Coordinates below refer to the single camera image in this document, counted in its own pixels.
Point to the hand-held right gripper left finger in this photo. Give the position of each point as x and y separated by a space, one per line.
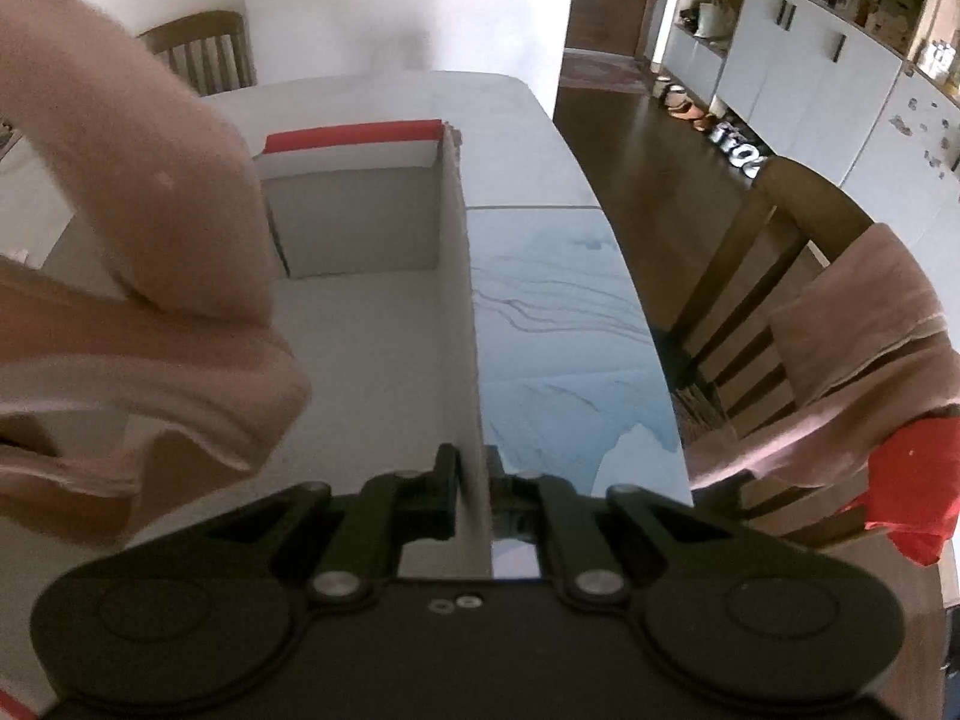
442 502

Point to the brown shoes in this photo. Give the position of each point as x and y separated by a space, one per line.
686 106

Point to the white bag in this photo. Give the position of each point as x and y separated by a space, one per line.
712 19

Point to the pink rug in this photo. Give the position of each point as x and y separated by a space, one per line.
600 69

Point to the white stickered cabinet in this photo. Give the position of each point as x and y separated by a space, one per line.
907 135

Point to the red cloth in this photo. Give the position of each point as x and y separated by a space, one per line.
919 480

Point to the wooden chair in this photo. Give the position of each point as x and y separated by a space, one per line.
196 24
795 195

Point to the patterned slippers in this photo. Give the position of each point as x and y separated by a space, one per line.
739 146

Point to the white cardboard box red rim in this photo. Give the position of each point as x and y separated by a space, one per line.
375 360

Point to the pink towel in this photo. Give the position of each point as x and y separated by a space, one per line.
862 315

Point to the low white cabinet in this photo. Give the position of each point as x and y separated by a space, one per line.
694 64

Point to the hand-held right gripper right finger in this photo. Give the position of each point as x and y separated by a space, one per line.
517 495

